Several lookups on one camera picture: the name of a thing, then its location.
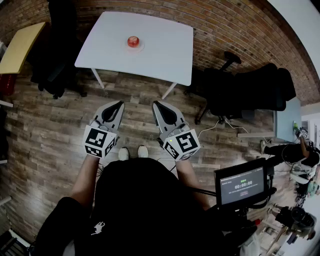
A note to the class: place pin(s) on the red apple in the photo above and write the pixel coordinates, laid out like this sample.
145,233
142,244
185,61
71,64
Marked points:
133,42

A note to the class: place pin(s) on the black monitor screen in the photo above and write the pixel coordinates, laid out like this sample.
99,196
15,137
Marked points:
241,186

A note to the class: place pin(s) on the grey desk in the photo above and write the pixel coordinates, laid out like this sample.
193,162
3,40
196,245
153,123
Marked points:
287,120

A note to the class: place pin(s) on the person's right forearm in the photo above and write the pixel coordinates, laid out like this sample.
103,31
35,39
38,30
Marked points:
190,180

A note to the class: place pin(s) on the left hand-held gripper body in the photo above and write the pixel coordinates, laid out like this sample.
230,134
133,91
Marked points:
98,138

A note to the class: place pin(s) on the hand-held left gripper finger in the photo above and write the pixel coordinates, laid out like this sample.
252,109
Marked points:
119,117
100,113

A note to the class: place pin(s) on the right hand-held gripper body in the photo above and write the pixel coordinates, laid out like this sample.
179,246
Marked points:
183,142

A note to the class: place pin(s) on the black mesh office chair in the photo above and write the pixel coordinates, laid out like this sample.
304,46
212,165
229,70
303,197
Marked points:
250,92

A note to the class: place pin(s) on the person's right white shoe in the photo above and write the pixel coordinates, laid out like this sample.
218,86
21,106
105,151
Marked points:
143,152

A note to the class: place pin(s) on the person's black clothing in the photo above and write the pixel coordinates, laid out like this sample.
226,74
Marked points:
140,212

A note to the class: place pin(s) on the black camera with lens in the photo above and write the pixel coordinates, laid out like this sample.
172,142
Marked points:
297,217

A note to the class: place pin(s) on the person's left forearm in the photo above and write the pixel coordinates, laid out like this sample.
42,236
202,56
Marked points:
83,175

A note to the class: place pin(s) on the light wooden desk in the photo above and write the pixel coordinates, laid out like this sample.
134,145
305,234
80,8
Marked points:
20,50

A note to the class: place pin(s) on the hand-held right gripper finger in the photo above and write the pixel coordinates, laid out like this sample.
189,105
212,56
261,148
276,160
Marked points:
158,117
178,117

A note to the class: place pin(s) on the red plastic container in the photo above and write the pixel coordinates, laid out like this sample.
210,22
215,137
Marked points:
7,85

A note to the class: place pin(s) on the person's left white shoe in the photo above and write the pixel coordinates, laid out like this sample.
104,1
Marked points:
123,153

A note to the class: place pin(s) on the person's white shoe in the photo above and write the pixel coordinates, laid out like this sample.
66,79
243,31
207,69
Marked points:
143,152
123,153

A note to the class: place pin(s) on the white round plate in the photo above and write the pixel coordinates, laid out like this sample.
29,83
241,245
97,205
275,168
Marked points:
140,48

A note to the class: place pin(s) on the white table leg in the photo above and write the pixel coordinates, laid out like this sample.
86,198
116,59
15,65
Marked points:
169,90
98,78

